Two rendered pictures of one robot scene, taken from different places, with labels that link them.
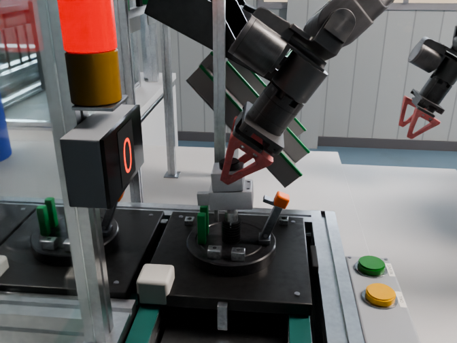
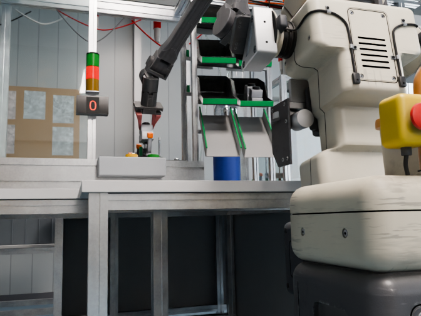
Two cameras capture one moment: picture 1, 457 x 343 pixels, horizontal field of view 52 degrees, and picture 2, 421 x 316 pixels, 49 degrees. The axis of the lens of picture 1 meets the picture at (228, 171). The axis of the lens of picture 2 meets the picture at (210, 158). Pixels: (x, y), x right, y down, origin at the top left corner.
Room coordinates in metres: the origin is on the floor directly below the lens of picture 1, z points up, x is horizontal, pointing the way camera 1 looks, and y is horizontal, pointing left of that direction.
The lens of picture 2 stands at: (0.18, -1.67, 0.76)
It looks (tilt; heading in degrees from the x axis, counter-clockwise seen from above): 8 degrees up; 67
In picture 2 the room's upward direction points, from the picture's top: 1 degrees counter-clockwise
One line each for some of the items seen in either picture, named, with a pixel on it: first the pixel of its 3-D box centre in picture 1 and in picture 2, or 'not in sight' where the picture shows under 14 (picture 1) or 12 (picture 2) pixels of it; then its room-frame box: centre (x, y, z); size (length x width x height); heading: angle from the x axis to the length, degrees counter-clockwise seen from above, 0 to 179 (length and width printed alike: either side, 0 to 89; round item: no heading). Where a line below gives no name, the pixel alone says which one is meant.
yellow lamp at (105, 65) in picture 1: (93, 75); (92, 86); (0.46, 0.13, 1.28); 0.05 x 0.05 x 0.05
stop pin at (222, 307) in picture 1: (222, 316); not in sight; (0.51, 0.01, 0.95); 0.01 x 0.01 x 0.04; 84
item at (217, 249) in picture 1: (214, 252); not in sight; (0.59, 0.02, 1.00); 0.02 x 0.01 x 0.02; 84
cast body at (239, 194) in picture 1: (224, 182); (145, 133); (0.64, 0.01, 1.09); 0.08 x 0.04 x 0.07; 85
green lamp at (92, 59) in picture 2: not in sight; (93, 61); (0.46, 0.13, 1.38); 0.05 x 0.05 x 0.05
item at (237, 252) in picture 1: (238, 254); not in sight; (0.59, -0.01, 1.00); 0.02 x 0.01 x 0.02; 84
